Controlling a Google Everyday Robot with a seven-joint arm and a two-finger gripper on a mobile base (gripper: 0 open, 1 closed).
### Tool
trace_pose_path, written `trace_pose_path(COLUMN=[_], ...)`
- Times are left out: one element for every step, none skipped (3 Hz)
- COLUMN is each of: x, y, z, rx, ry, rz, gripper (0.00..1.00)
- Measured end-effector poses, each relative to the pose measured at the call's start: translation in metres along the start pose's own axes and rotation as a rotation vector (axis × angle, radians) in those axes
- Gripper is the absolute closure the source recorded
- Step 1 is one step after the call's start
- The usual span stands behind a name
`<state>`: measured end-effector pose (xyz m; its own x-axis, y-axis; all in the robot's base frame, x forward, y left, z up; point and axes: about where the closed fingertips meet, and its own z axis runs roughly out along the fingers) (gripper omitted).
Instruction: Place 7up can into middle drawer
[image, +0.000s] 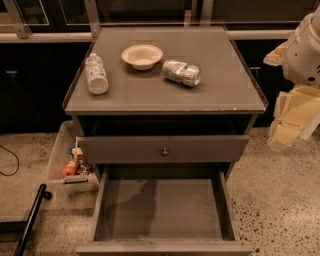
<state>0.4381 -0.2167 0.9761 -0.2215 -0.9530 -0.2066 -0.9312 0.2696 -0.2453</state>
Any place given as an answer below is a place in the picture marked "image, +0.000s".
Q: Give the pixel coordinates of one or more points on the clear plastic storage bin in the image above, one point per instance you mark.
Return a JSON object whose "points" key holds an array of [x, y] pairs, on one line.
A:
{"points": [[60, 157]]}

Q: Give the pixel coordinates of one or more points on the open grey middle drawer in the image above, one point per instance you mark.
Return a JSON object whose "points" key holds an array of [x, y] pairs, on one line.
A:
{"points": [[163, 212]]}

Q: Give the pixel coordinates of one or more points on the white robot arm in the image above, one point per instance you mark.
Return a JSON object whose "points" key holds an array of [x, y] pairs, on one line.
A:
{"points": [[315, 23]]}

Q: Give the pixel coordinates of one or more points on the orange toy fruit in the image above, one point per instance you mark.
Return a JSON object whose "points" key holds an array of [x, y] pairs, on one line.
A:
{"points": [[69, 170]]}

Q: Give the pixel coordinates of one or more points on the grey top drawer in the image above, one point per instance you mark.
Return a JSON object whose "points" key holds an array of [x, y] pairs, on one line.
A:
{"points": [[147, 149]]}

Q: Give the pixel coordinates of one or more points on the clear plastic water bottle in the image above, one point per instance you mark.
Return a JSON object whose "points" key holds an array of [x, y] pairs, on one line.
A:
{"points": [[96, 75]]}

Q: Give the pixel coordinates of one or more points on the black metal stand leg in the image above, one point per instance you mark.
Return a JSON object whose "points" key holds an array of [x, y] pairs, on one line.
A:
{"points": [[20, 231]]}

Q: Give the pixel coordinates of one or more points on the grey drawer cabinet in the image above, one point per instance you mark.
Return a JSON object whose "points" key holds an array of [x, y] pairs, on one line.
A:
{"points": [[226, 101]]}

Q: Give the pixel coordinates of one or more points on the white paper bowl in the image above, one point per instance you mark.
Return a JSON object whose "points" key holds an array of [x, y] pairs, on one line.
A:
{"points": [[142, 57]]}

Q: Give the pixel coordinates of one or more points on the brown snack package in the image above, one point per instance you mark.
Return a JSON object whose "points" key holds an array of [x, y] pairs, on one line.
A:
{"points": [[82, 167]]}

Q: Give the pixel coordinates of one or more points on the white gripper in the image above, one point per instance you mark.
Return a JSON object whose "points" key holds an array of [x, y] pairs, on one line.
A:
{"points": [[302, 56]]}

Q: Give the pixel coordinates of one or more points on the round brass drawer knob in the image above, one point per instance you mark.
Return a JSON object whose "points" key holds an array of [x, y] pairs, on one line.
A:
{"points": [[165, 152]]}

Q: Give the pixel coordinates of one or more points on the metal window railing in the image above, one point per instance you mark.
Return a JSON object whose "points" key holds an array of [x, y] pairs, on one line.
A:
{"points": [[243, 19]]}

